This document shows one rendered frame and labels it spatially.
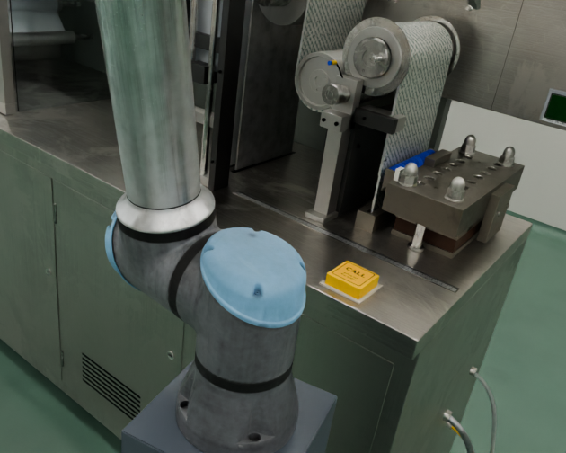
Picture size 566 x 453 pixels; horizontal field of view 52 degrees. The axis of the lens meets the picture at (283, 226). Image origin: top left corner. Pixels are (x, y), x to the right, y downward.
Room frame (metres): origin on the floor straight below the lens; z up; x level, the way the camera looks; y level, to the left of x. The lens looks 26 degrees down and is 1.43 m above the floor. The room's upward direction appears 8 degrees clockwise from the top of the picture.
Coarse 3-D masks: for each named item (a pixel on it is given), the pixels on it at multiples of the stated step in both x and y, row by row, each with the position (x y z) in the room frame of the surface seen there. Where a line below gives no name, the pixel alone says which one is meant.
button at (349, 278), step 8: (344, 264) 0.91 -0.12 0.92; (352, 264) 0.92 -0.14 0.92; (328, 272) 0.88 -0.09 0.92; (336, 272) 0.88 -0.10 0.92; (344, 272) 0.88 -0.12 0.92; (352, 272) 0.89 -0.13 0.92; (360, 272) 0.89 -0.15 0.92; (368, 272) 0.90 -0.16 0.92; (328, 280) 0.87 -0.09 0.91; (336, 280) 0.86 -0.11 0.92; (344, 280) 0.86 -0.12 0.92; (352, 280) 0.86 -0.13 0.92; (360, 280) 0.86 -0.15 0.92; (368, 280) 0.87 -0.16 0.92; (376, 280) 0.89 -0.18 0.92; (336, 288) 0.86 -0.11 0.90; (344, 288) 0.85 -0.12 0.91; (352, 288) 0.84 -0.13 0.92; (360, 288) 0.84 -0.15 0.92; (368, 288) 0.86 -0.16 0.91; (352, 296) 0.84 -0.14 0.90; (360, 296) 0.84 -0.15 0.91
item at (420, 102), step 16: (432, 80) 1.27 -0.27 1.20; (400, 96) 1.15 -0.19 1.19; (416, 96) 1.21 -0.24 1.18; (432, 96) 1.29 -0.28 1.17; (400, 112) 1.16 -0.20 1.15; (416, 112) 1.23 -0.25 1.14; (432, 112) 1.31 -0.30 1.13; (416, 128) 1.25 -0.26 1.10; (432, 128) 1.33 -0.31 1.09; (400, 144) 1.19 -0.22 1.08; (416, 144) 1.27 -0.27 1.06; (384, 160) 1.14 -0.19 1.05; (400, 160) 1.21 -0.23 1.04
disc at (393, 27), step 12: (360, 24) 1.19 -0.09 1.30; (372, 24) 1.18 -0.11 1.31; (384, 24) 1.16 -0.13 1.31; (396, 24) 1.15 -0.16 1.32; (348, 36) 1.20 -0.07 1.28; (396, 36) 1.15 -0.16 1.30; (348, 48) 1.20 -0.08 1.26; (408, 48) 1.13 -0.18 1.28; (408, 60) 1.13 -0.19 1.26; (348, 72) 1.19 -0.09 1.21; (396, 84) 1.13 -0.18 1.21
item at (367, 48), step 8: (368, 40) 1.15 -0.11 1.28; (376, 40) 1.14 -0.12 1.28; (384, 40) 1.16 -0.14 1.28; (360, 48) 1.16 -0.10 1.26; (368, 48) 1.15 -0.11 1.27; (376, 48) 1.14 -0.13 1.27; (384, 48) 1.13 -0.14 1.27; (360, 56) 1.16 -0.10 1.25; (368, 56) 1.15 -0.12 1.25; (384, 56) 1.13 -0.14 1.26; (360, 64) 1.16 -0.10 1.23; (368, 64) 1.15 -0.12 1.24; (376, 64) 1.14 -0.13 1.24; (384, 64) 1.13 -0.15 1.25; (360, 72) 1.16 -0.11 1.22; (368, 72) 1.15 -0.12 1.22; (376, 72) 1.14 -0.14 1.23; (384, 72) 1.14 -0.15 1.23
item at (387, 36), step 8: (360, 32) 1.18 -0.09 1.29; (368, 32) 1.17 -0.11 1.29; (376, 32) 1.16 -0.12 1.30; (384, 32) 1.15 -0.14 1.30; (352, 40) 1.19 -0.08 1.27; (360, 40) 1.18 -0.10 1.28; (392, 40) 1.14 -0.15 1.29; (352, 48) 1.19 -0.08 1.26; (392, 48) 1.14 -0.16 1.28; (400, 48) 1.14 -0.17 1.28; (352, 56) 1.19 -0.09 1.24; (392, 56) 1.14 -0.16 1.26; (400, 56) 1.13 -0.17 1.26; (352, 64) 1.18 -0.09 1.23; (392, 64) 1.14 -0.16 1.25; (400, 64) 1.13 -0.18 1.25; (352, 72) 1.18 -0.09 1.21; (392, 72) 1.14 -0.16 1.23; (368, 80) 1.16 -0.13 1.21; (376, 80) 1.15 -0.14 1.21; (384, 80) 1.14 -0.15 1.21
